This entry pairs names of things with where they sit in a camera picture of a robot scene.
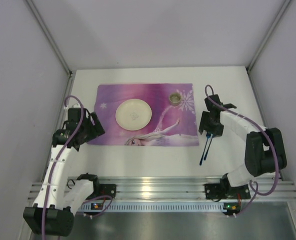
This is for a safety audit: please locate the white round plate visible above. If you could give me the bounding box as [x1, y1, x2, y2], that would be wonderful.
[115, 98, 152, 131]

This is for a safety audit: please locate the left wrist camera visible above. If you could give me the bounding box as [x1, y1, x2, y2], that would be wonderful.
[63, 105, 74, 111]

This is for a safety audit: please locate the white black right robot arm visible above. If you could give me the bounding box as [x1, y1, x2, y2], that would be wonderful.
[199, 94, 287, 197]

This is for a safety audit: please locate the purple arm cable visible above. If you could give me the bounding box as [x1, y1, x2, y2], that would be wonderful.
[40, 96, 113, 240]
[204, 84, 281, 216]

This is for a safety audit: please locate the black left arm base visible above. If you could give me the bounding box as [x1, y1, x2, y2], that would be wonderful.
[87, 184, 117, 200]

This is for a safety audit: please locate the blue metallic fork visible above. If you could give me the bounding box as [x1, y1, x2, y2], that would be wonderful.
[199, 133, 210, 166]

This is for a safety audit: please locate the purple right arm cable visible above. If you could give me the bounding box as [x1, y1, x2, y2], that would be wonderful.
[204, 84, 281, 216]

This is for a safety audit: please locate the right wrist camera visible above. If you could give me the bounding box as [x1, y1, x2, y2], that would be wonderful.
[222, 103, 237, 109]

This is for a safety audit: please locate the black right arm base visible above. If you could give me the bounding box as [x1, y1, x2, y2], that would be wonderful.
[204, 183, 251, 202]

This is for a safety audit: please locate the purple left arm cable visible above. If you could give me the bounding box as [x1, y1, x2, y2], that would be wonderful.
[40, 96, 113, 240]

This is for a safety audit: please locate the beige speckled cup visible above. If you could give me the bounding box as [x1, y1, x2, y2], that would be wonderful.
[169, 92, 182, 106]

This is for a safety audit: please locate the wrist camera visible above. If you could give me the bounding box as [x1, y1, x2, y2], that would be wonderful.
[222, 103, 237, 109]
[63, 105, 74, 111]

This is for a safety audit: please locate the blue metallic spoon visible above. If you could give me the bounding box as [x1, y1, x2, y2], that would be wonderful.
[203, 134, 213, 161]

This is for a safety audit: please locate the slotted grey cable duct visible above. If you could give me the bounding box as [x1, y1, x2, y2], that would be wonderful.
[78, 201, 240, 213]

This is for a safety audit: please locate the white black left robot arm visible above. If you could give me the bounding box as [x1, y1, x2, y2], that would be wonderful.
[23, 107, 105, 238]

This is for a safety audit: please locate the aluminium mounting rail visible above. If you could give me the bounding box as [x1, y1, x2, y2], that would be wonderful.
[28, 176, 296, 202]

